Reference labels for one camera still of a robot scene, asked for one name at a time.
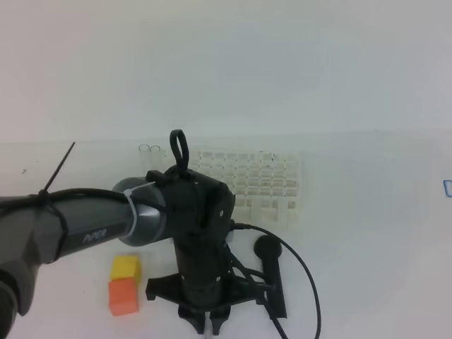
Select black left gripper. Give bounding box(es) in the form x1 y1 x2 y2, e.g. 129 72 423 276
145 225 277 334

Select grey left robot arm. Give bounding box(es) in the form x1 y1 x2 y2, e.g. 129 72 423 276
1 171 287 338

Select white test tube rack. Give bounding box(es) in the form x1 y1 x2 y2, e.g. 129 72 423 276
189 148 301 228

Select orange foam cube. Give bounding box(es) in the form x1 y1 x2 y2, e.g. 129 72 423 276
108 278 138 316

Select black scoop tool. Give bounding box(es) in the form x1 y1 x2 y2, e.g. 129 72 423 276
254 235 287 319

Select yellow foam cube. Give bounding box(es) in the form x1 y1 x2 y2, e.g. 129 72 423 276
110 256 142 285

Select blue square tape marker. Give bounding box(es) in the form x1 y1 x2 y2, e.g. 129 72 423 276
443 180 452 198

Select black camera cable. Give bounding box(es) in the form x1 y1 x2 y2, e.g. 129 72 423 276
225 222 322 339

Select white cable tie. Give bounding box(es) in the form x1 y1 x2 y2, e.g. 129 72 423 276
124 182 155 237

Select black cable tie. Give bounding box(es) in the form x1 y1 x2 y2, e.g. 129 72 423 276
36 141 76 264

